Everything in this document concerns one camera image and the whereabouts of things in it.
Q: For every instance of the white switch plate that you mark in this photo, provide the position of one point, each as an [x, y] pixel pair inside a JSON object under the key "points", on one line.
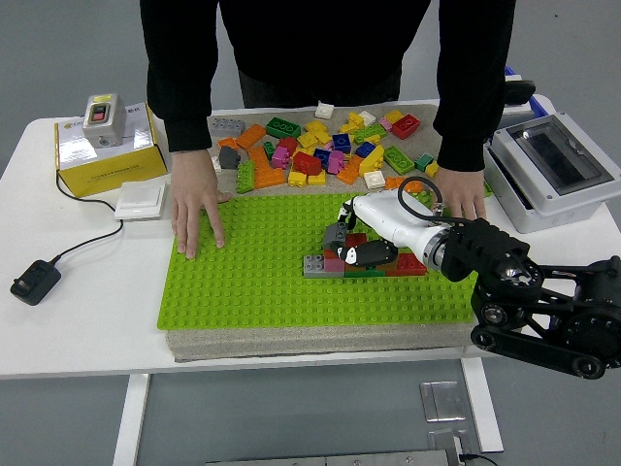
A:
{"points": [[516, 109]]}

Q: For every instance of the person's right hand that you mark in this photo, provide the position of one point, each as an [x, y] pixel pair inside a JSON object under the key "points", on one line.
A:
{"points": [[194, 184]]}

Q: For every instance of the small dark green brick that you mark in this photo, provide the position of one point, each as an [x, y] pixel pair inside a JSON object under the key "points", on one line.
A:
{"points": [[269, 149]]}

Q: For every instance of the grey-brown foam mat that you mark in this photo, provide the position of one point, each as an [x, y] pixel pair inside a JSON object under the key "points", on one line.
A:
{"points": [[291, 342]]}

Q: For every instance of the person's right forearm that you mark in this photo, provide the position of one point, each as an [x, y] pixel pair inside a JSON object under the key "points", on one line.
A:
{"points": [[186, 97]]}

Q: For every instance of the grey switch box red button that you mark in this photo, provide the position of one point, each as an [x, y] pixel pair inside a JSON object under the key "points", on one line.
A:
{"points": [[103, 122]]}

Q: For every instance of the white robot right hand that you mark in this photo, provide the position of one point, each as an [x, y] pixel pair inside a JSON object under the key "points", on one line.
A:
{"points": [[383, 213]]}

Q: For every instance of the person's left forearm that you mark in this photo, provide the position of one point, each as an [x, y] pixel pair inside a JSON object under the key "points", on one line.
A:
{"points": [[466, 97]]}

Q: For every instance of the small pink brick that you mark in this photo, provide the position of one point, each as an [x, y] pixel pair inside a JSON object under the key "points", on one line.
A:
{"points": [[384, 123]]}

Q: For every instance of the black power adapter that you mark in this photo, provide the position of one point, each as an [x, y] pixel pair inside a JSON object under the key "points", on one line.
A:
{"points": [[35, 282]]}

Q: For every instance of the lime green eight-stud brick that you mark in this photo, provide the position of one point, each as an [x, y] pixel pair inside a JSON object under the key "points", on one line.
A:
{"points": [[369, 133]]}

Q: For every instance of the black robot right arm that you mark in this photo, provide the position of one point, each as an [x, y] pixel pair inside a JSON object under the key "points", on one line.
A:
{"points": [[485, 247]]}

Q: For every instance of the orange eight-stud brick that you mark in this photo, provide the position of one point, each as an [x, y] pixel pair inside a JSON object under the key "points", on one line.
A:
{"points": [[251, 136], [392, 183]]}

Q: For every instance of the small red brick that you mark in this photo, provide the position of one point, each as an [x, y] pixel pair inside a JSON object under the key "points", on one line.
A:
{"points": [[288, 145]]}

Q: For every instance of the large orange plate brick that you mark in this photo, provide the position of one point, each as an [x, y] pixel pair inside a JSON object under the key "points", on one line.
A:
{"points": [[266, 174]]}

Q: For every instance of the small white brick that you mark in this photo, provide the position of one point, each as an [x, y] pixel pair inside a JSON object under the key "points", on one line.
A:
{"points": [[217, 164]]}

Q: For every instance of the grey metal base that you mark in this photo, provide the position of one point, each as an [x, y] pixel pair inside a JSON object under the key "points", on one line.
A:
{"points": [[339, 458]]}

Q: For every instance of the magenta brick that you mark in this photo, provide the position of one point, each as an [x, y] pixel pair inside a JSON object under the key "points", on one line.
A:
{"points": [[336, 161], [280, 157]]}

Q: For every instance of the white table leg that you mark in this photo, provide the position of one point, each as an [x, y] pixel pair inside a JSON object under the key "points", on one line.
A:
{"points": [[482, 403], [131, 417]]}

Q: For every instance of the metal floor plate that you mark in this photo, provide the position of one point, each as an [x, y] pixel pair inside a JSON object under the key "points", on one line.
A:
{"points": [[444, 400], [441, 439]]}

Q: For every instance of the red six-stud brick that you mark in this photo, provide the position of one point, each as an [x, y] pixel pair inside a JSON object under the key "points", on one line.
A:
{"points": [[307, 163]]}

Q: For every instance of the yellow cardboard box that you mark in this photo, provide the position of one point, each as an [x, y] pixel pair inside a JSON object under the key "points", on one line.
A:
{"points": [[116, 169]]}

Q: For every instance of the light grey brick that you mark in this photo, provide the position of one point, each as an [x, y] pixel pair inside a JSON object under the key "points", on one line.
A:
{"points": [[313, 265]]}

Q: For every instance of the dark green eight-stud brick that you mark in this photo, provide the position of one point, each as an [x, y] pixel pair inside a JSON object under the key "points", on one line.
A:
{"points": [[283, 127]]}

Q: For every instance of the red four-stud brick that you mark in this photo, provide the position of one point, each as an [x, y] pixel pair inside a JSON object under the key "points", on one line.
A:
{"points": [[405, 126]]}

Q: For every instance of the long lime green brick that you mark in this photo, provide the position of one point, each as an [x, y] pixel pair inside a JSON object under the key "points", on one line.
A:
{"points": [[245, 176]]}

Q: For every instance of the dark green flat brick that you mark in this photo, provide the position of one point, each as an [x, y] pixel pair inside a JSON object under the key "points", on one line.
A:
{"points": [[364, 273]]}

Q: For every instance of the yellow curved brick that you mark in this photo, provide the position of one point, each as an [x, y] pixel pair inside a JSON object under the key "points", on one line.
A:
{"points": [[371, 160]]}

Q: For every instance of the white square brick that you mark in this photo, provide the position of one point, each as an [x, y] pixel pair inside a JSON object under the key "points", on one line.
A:
{"points": [[324, 110], [368, 116], [374, 178]]}

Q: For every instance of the white wall switch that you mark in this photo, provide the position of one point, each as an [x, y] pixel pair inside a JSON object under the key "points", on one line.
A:
{"points": [[140, 200]]}

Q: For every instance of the black rounded plug adapter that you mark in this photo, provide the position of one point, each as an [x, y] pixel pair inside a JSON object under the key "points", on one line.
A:
{"points": [[521, 91]]}

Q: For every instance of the green studded baseplate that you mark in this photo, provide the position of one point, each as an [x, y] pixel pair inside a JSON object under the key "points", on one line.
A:
{"points": [[242, 272]]}

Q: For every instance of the long red brick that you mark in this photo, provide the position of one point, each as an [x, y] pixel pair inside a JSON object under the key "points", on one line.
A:
{"points": [[410, 264]]}

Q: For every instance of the dark grey sloped brick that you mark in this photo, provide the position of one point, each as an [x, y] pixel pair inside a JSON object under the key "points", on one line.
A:
{"points": [[229, 157]]}

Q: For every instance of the grey eight-stud brick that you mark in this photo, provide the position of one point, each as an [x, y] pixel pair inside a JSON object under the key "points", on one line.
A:
{"points": [[228, 127]]}

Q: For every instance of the small orange brick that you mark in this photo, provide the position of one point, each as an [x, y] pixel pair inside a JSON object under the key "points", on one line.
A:
{"points": [[228, 143]]}

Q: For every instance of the brown brick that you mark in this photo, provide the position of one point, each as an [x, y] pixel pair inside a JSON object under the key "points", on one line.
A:
{"points": [[388, 267]]}

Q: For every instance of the grey sloped toy brick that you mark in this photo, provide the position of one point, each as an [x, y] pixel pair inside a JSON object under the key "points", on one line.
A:
{"points": [[334, 237]]}

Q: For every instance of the person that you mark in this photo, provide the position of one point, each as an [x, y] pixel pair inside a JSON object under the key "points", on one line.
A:
{"points": [[315, 48]]}

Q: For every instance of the grey distribution box clear lid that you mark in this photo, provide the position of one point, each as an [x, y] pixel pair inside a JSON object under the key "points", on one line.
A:
{"points": [[504, 170]]}

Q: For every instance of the person's left hand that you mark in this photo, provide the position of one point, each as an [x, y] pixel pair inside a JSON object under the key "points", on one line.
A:
{"points": [[461, 194]]}

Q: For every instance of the blue plastic bin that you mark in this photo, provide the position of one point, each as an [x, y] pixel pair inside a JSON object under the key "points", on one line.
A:
{"points": [[538, 104]]}

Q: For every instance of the blue brick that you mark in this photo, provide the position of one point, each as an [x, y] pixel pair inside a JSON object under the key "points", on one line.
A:
{"points": [[341, 142], [365, 149], [321, 156]]}

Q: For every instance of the lime green six-stud brick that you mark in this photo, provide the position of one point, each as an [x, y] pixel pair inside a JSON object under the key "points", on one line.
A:
{"points": [[398, 159]]}

